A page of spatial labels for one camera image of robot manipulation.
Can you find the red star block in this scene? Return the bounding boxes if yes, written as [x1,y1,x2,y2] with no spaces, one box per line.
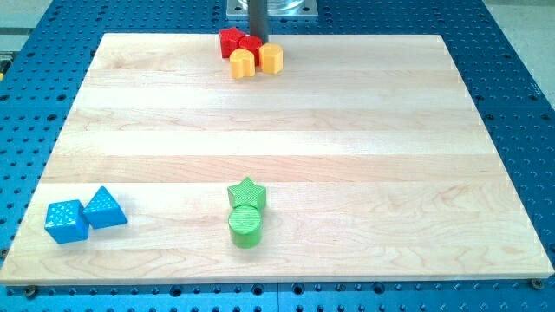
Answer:
[219,27,246,59]

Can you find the blue perforated metal table plate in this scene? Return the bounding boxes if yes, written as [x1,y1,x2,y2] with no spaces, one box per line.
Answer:
[1,1,554,311]

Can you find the yellow heart block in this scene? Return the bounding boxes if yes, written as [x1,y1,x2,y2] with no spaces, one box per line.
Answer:
[229,49,256,79]

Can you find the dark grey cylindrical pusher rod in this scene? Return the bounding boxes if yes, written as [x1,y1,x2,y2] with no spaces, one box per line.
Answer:
[248,0,270,43]

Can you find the red round block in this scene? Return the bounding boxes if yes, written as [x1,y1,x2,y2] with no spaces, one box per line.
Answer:
[238,36,263,67]

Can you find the blue triangle block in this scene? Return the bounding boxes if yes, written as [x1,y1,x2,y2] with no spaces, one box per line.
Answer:
[83,186,127,230]

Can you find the green cylinder block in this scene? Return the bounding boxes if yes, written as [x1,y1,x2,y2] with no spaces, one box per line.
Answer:
[228,205,263,249]

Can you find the blue cube block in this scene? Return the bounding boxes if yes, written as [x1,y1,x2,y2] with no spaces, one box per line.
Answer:
[44,200,89,244]

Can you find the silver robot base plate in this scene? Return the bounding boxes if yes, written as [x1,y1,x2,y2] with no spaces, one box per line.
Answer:
[225,0,319,20]

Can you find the green star block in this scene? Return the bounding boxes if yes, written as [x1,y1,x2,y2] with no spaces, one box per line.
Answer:
[227,177,267,210]

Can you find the light wooden board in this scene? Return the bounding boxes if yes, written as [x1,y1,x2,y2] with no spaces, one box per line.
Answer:
[1,34,553,285]

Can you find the yellow hexagon block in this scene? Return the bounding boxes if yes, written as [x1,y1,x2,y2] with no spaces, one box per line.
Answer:
[258,42,284,75]

